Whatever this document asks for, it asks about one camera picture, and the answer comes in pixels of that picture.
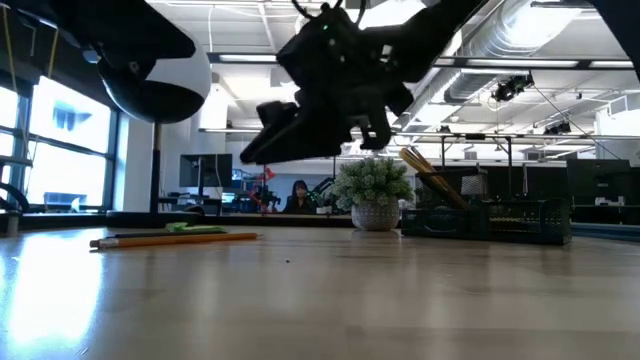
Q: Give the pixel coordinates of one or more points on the black aluminium table frame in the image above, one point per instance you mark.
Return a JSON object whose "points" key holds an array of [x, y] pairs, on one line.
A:
{"points": [[275, 220]]}

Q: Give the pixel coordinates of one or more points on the artificial succulent in patterned pot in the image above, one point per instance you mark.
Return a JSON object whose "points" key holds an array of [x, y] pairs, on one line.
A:
{"points": [[372, 200]]}

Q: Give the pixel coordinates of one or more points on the red background robot arm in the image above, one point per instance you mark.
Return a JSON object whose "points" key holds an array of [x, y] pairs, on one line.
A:
{"points": [[267, 174]]}

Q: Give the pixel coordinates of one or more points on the black mesh desk organizer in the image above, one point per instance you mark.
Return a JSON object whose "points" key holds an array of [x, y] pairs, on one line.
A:
{"points": [[520, 222]]}

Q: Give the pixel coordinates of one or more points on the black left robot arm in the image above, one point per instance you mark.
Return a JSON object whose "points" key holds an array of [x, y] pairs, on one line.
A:
{"points": [[60, 12]]}

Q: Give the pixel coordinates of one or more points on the black background robot arm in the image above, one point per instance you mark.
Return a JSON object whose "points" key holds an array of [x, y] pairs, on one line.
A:
{"points": [[324, 187]]}

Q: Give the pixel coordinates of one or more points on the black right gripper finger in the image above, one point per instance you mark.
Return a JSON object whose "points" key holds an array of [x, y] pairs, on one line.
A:
{"points": [[300, 142], [277, 115]]}

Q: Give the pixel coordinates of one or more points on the black metal stand frame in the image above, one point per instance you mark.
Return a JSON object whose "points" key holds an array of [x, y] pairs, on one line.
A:
{"points": [[509, 155]]}

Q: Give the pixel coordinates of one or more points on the black computer monitor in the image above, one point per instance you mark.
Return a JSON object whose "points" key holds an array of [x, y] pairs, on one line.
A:
{"points": [[205, 170]]}

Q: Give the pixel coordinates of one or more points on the blue table edge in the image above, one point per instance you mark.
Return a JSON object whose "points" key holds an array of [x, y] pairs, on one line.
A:
{"points": [[610, 231]]}

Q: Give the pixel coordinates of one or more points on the black ceiling spotlight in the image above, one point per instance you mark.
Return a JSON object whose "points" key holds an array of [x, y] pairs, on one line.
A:
{"points": [[557, 128], [510, 89]]}

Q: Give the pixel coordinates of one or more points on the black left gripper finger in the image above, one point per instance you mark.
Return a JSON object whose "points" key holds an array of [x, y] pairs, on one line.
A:
{"points": [[145, 35]]}

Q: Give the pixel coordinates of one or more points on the black partition panel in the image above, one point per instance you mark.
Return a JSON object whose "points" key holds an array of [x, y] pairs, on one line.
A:
{"points": [[600, 180]]}

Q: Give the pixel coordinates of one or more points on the person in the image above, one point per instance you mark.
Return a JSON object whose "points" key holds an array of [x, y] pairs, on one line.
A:
{"points": [[300, 197]]}

